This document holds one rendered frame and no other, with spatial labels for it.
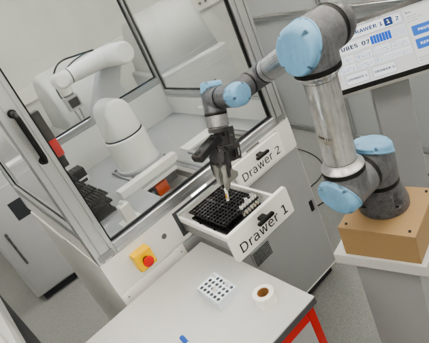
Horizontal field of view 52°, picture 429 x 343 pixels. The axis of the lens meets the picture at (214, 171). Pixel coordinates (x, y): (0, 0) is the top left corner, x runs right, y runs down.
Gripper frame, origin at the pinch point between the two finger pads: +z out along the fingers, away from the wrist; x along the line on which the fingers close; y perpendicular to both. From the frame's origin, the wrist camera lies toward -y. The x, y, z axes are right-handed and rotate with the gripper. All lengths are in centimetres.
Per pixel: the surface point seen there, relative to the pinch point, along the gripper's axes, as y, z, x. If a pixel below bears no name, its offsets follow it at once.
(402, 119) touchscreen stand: 102, -5, -12
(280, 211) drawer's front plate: 16.0, 12.9, -8.9
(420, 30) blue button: 96, -42, -27
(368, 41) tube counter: 86, -41, -9
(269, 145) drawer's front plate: 44.9, -5.4, 18.8
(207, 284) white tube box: -13.2, 30.0, 1.7
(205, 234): -2.9, 17.2, 11.5
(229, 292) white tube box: -12.6, 30.8, -8.6
